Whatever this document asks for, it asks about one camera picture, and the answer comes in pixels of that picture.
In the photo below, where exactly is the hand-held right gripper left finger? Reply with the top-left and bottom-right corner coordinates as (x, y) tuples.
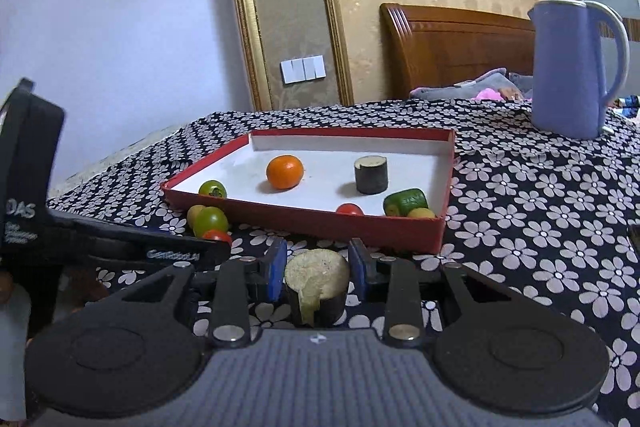
(82, 238), (288, 349)

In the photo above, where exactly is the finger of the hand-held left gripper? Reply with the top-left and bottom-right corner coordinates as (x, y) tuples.
(47, 208), (232, 275)

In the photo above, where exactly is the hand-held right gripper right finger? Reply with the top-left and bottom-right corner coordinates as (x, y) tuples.
(348, 238), (551, 343)

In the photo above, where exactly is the notched eggplant chunk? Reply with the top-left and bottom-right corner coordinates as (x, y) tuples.
(284, 248), (351, 328)

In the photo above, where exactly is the green cucumber chunk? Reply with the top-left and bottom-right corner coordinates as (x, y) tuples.
(383, 188), (427, 217)

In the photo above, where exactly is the green tomato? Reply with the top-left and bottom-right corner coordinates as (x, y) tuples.
(198, 180), (228, 199)
(193, 207), (230, 238)

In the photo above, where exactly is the dark eggplant chunk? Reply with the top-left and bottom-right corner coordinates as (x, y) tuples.
(354, 155), (390, 196)

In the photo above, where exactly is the orange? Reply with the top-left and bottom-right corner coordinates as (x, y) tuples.
(266, 155), (305, 191)

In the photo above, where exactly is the red shallow cardboard box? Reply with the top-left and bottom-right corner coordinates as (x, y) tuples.
(161, 128), (457, 254)

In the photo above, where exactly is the person's left hand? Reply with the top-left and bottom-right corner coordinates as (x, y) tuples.
(57, 269), (110, 314)

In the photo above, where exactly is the grey pink blanket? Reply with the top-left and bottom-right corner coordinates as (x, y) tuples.
(410, 68), (535, 102)

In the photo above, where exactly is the wooden bed headboard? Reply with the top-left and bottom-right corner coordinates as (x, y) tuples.
(380, 3), (537, 100)

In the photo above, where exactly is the blue electric kettle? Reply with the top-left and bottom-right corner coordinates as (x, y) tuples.
(527, 0), (631, 140)

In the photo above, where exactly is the striped colourful cloth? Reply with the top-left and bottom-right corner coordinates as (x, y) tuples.
(607, 94), (640, 122)

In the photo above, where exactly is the white wall light switch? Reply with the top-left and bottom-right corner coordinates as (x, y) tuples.
(280, 54), (327, 84)

